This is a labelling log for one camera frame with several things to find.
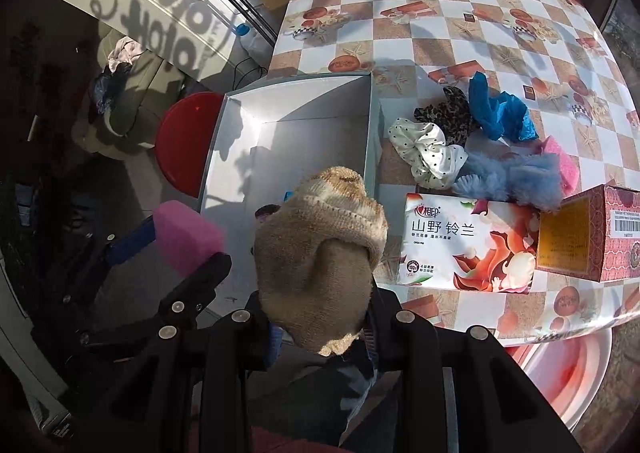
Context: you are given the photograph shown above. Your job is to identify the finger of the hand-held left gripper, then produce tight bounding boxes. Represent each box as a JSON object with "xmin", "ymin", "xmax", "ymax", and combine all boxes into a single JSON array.
[
  {"xmin": 82, "ymin": 253, "xmax": 233, "ymax": 349},
  {"xmin": 65, "ymin": 215, "xmax": 157, "ymax": 304}
]

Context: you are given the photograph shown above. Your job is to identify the green sofa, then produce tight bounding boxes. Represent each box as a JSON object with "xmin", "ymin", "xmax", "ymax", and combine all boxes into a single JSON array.
[{"xmin": 72, "ymin": 30, "xmax": 189, "ymax": 161}]

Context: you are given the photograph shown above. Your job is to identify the white cardboard box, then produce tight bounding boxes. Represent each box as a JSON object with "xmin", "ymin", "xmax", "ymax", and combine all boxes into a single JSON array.
[{"xmin": 197, "ymin": 73, "xmax": 375, "ymax": 316}]

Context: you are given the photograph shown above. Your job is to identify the floral tissue pack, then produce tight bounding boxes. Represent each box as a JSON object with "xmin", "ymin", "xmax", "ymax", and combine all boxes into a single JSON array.
[{"xmin": 396, "ymin": 193, "xmax": 542, "ymax": 295}]

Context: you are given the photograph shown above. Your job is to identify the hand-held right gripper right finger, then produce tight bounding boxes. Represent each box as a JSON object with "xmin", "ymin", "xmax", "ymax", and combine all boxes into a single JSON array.
[{"xmin": 345, "ymin": 290, "xmax": 583, "ymax": 453}]

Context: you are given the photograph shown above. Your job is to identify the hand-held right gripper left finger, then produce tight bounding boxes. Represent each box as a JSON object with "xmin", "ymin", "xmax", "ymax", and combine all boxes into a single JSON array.
[{"xmin": 70, "ymin": 305, "xmax": 281, "ymax": 453}]

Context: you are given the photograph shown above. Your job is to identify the red round stool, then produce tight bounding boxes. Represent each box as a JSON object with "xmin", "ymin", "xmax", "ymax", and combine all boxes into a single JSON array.
[{"xmin": 155, "ymin": 92, "xmax": 226, "ymax": 198}]

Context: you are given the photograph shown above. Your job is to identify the plastic jug with blue cap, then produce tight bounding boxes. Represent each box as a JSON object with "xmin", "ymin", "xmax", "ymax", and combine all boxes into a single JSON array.
[{"xmin": 235, "ymin": 23, "xmax": 274, "ymax": 64}]

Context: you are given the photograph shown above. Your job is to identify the pale clothes on sofa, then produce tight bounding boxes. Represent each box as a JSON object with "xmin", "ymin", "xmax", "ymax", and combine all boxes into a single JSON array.
[{"xmin": 105, "ymin": 37, "xmax": 147, "ymax": 74}]

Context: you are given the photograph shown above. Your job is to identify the pink foam block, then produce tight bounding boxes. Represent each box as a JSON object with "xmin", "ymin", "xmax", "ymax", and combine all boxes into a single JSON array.
[
  {"xmin": 152, "ymin": 200, "xmax": 226, "ymax": 277},
  {"xmin": 542, "ymin": 135, "xmax": 581, "ymax": 198}
]

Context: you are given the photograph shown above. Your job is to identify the pink plastic basin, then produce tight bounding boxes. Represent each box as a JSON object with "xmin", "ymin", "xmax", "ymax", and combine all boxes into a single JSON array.
[{"xmin": 500, "ymin": 328, "xmax": 614, "ymax": 432}]

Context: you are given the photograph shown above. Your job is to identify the person's leg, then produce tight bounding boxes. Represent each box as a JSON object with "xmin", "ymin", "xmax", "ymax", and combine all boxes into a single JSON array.
[{"xmin": 250, "ymin": 328, "xmax": 401, "ymax": 453}]

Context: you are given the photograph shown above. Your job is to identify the red patterned carton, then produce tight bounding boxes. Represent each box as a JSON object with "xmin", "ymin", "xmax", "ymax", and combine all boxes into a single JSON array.
[{"xmin": 537, "ymin": 184, "xmax": 640, "ymax": 283}]

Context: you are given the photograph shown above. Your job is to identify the beige knit sock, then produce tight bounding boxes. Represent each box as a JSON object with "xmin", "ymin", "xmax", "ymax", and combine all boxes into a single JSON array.
[{"xmin": 253, "ymin": 165, "xmax": 389, "ymax": 357}]

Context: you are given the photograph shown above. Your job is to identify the black cable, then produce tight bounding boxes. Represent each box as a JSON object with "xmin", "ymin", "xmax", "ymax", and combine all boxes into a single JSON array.
[{"xmin": 234, "ymin": 55, "xmax": 269, "ymax": 84}]

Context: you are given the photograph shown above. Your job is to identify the leopard print scrunchie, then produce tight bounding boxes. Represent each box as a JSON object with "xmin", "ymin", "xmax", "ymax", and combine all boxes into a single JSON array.
[{"xmin": 414, "ymin": 87, "xmax": 474, "ymax": 146}]

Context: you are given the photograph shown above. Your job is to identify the white polka-dot scrunchie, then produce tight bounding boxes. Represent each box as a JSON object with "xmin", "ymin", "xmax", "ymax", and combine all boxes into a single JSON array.
[{"xmin": 389, "ymin": 117, "xmax": 469, "ymax": 190}]

